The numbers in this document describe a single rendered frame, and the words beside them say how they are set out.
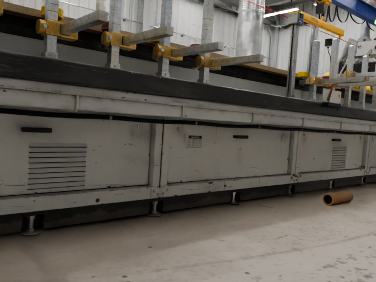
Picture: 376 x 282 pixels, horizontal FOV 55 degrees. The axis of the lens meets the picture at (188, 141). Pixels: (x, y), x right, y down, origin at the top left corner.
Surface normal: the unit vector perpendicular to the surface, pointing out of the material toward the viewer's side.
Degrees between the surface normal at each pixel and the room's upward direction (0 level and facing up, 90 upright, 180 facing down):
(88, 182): 90
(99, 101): 90
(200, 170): 92
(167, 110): 90
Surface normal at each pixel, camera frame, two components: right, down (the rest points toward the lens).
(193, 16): 0.65, 0.08
